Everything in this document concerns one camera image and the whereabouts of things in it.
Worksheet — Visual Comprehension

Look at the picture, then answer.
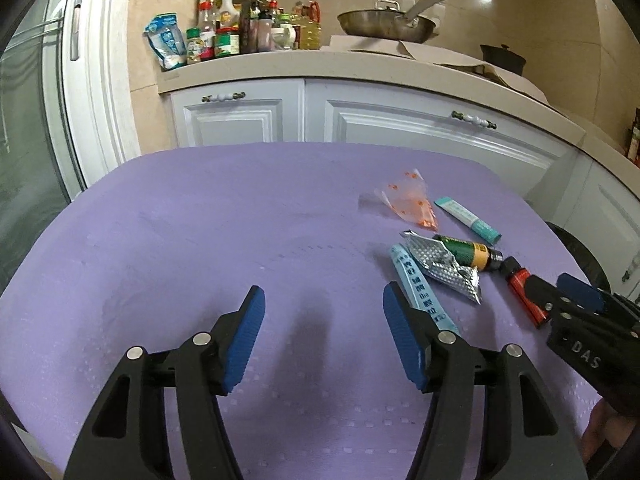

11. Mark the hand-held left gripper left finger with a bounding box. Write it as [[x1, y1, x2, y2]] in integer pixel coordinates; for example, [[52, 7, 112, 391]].
[[64, 285, 267, 480]]

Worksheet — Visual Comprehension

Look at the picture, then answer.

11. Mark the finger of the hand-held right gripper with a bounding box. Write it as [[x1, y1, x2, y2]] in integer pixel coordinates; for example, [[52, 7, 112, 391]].
[[556, 272, 606, 313], [522, 275, 573, 322]]

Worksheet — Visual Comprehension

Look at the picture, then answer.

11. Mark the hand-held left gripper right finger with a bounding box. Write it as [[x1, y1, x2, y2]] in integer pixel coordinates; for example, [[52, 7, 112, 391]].
[[382, 281, 590, 480]]

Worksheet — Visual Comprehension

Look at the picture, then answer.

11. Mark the small red bottle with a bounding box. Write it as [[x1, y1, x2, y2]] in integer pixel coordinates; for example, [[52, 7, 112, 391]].
[[499, 256, 551, 330]]

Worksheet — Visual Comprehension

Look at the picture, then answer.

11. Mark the bin with black liner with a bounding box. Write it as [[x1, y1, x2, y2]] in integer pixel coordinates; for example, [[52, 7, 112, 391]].
[[547, 221, 613, 293]]

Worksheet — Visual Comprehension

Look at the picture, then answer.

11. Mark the light blue tube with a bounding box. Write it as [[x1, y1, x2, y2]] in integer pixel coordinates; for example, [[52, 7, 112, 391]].
[[389, 243, 460, 336]]

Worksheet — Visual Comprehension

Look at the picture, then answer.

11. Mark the silver blister pack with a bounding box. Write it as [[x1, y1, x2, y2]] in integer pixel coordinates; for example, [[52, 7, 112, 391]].
[[401, 230, 483, 306]]

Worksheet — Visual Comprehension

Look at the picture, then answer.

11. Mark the green bottle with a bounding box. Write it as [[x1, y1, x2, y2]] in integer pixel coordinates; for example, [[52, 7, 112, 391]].
[[432, 234, 503, 272]]

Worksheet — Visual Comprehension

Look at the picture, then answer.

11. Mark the teal tube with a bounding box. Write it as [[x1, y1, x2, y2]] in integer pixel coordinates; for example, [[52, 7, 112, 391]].
[[434, 196, 502, 245]]

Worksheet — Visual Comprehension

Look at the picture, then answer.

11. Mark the clear orange-dotted wrapper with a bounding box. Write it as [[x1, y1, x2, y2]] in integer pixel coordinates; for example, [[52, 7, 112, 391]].
[[374, 167, 440, 231]]

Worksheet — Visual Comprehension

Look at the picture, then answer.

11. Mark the person's right hand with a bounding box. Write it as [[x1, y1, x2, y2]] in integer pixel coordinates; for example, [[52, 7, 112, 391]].
[[582, 402, 638, 466]]

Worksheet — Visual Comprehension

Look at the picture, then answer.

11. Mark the purple tablecloth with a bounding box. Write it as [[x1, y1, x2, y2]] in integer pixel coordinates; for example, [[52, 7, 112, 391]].
[[0, 141, 616, 480]]

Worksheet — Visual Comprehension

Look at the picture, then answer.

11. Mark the dark oil bottle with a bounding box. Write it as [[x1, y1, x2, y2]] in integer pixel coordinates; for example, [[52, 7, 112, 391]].
[[626, 107, 640, 167]]

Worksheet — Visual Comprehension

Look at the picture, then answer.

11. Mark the wide white cabinet door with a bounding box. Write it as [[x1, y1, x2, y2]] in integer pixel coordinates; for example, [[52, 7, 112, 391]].
[[305, 80, 583, 196]]

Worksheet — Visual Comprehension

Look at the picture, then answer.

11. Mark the narrow white cabinet door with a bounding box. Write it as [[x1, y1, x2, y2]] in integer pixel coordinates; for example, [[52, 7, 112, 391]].
[[170, 80, 306, 148]]

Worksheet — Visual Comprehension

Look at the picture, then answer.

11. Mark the black pot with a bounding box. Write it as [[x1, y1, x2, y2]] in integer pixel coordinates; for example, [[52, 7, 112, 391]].
[[480, 43, 527, 77]]

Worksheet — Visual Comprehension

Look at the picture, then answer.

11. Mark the beige stove cover paper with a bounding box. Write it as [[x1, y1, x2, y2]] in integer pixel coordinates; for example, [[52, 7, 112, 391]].
[[320, 35, 556, 106]]

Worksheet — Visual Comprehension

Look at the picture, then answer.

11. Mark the sliding glass door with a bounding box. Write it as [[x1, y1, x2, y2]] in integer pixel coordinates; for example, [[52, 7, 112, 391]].
[[0, 0, 146, 301]]

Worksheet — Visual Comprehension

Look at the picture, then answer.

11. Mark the group of condiment bottles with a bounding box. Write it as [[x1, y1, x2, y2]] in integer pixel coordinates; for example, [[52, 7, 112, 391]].
[[185, 0, 296, 66]]

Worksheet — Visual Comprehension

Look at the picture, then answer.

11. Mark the blue white salt bag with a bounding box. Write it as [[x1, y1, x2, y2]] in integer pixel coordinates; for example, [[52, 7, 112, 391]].
[[144, 12, 188, 72]]

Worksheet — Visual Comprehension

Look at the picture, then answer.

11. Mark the steel wok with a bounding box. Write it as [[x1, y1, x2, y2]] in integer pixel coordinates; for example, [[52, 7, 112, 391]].
[[336, 0, 453, 44]]

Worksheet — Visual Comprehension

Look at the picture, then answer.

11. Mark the yellow cooking oil bottle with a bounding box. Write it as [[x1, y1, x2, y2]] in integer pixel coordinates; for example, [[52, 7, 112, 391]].
[[292, 0, 322, 51]]

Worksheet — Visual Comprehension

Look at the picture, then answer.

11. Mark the grey door handle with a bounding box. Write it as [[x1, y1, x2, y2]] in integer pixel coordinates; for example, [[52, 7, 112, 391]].
[[70, 0, 86, 63]]

